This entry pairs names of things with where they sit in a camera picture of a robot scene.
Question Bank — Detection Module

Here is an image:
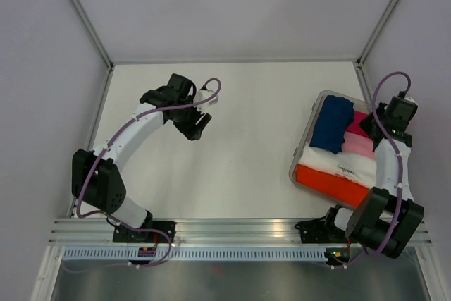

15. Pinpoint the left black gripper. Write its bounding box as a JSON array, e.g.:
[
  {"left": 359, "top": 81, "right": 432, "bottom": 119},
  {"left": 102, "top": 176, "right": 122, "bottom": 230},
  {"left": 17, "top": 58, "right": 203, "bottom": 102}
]
[{"left": 170, "top": 96, "right": 211, "bottom": 142}]

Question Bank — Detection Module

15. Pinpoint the blue t-shirt with print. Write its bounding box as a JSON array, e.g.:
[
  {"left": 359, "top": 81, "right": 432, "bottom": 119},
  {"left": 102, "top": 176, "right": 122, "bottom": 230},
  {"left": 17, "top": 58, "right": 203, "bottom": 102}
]
[{"left": 309, "top": 95, "right": 354, "bottom": 154}]

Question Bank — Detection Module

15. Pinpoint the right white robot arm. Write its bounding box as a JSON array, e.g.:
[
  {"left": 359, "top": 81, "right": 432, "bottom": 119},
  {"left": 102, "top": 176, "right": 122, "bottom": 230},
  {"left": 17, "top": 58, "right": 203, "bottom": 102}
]
[{"left": 321, "top": 92, "right": 424, "bottom": 259}]

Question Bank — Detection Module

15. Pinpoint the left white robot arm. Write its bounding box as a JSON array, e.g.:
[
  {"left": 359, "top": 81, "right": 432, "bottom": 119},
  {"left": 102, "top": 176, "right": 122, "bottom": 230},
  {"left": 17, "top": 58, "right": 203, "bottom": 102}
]
[{"left": 71, "top": 73, "right": 222, "bottom": 242}]

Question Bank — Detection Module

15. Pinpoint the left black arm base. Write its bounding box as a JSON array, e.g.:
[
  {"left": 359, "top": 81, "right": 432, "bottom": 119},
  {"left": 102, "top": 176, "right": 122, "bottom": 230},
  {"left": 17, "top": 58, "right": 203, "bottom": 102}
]
[{"left": 112, "top": 221, "right": 176, "bottom": 244}]

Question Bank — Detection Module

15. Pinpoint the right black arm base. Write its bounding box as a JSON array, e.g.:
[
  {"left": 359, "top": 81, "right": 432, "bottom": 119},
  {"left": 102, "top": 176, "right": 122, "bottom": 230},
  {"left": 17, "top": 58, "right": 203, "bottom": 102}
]
[{"left": 294, "top": 216, "right": 347, "bottom": 244}]

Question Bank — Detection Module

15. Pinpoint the magenta folded t-shirt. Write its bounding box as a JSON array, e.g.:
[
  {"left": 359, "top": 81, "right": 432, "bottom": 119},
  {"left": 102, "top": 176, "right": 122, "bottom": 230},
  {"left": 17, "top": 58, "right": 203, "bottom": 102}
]
[{"left": 346, "top": 111, "right": 370, "bottom": 138}]

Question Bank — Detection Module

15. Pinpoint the light pink folded t-shirt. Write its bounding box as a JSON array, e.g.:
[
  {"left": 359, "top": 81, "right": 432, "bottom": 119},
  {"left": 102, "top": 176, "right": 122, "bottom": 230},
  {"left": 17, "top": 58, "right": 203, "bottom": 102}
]
[{"left": 342, "top": 131, "right": 376, "bottom": 159}]

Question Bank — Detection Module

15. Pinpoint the white folded t-shirt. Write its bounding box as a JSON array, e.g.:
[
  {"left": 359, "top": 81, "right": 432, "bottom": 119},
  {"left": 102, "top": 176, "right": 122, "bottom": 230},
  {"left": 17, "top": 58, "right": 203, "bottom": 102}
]
[{"left": 297, "top": 145, "right": 376, "bottom": 188}]

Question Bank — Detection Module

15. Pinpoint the clear plastic storage bin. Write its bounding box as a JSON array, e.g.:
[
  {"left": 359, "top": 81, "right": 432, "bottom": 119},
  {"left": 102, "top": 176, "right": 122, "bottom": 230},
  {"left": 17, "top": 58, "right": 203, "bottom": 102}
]
[{"left": 289, "top": 91, "right": 397, "bottom": 209}]

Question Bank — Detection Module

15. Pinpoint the orange folded t-shirt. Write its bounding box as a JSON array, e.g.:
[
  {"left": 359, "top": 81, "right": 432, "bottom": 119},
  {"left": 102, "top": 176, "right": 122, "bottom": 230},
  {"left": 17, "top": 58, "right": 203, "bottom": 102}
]
[{"left": 295, "top": 164, "right": 369, "bottom": 207}]

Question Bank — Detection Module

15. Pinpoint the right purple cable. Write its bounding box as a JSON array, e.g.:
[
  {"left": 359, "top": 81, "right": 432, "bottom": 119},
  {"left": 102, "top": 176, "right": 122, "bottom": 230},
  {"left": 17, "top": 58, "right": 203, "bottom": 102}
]
[{"left": 330, "top": 71, "right": 412, "bottom": 269}]

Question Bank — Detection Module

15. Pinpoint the purple cable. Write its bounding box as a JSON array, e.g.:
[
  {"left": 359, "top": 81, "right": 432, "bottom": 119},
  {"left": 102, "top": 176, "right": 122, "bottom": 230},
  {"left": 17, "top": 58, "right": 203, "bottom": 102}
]
[
  {"left": 63, "top": 78, "right": 223, "bottom": 274},
  {"left": 330, "top": 71, "right": 412, "bottom": 269}
]

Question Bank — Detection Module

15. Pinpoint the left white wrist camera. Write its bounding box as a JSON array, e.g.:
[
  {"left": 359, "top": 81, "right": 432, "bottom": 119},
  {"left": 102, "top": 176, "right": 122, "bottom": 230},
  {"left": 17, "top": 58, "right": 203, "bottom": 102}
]
[{"left": 193, "top": 90, "right": 218, "bottom": 111}]

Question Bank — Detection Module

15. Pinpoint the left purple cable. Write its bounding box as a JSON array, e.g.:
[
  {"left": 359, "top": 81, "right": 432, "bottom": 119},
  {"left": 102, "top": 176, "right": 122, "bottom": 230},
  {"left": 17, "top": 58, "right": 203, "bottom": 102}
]
[{"left": 63, "top": 78, "right": 223, "bottom": 274}]

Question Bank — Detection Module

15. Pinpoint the right aluminium frame post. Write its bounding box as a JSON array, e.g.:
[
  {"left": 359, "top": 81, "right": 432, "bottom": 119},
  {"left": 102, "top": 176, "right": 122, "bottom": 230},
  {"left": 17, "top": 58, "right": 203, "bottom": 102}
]
[{"left": 356, "top": 0, "right": 401, "bottom": 68}]

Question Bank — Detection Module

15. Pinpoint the aluminium frame post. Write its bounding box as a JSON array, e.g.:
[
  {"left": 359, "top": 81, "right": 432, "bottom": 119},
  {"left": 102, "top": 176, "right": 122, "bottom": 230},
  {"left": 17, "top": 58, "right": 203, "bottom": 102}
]
[
  {"left": 356, "top": 0, "right": 401, "bottom": 68},
  {"left": 68, "top": 0, "right": 114, "bottom": 70}
]

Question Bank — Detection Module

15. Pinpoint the white slotted cable duct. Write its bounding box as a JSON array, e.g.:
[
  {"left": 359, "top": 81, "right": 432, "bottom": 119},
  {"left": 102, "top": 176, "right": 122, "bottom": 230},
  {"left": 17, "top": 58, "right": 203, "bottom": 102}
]
[{"left": 63, "top": 247, "right": 327, "bottom": 262}]

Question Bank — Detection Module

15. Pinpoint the aluminium front rail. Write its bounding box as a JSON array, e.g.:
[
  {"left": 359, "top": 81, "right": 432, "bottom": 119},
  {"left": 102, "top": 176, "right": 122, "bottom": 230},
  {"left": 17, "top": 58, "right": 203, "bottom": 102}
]
[{"left": 49, "top": 217, "right": 433, "bottom": 245}]

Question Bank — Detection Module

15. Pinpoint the left aluminium frame post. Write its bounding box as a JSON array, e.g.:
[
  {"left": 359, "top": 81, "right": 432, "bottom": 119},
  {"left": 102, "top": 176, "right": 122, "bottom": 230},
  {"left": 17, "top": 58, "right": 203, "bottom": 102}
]
[{"left": 68, "top": 0, "right": 114, "bottom": 70}]

